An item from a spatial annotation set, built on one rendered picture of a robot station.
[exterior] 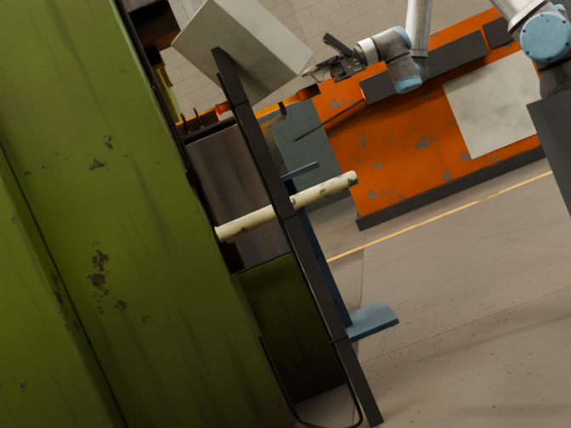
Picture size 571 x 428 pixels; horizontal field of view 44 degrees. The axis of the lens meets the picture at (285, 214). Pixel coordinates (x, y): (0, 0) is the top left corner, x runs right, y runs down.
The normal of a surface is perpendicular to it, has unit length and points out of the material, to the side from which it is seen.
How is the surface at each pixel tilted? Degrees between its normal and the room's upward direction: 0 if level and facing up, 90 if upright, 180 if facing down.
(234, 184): 90
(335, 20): 90
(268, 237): 90
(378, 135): 90
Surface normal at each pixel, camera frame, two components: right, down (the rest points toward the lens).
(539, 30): -0.33, 0.29
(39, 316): 0.04, 0.05
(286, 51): 0.42, -0.12
